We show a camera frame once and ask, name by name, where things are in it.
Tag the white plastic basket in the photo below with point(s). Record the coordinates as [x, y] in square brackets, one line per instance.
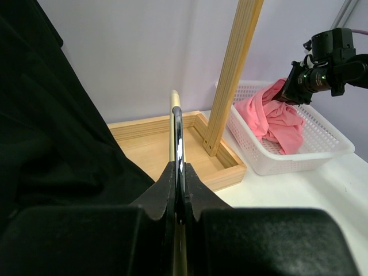
[322, 141]

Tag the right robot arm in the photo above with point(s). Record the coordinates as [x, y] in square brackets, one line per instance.
[331, 64]

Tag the wooden clothes rack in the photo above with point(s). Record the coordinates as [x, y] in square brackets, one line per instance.
[146, 141]

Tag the cream hanger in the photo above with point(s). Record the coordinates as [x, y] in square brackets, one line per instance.
[177, 155]

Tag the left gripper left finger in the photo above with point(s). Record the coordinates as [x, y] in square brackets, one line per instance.
[135, 239]

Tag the right aluminium frame post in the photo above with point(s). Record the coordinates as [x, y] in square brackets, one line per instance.
[344, 13]

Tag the black t shirt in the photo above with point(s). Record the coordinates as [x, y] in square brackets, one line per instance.
[56, 149]

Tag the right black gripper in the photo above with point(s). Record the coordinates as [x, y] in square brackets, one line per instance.
[291, 92]

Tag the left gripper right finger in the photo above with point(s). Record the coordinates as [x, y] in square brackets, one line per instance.
[222, 240]

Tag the pink t shirt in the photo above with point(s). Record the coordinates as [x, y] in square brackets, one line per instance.
[272, 120]

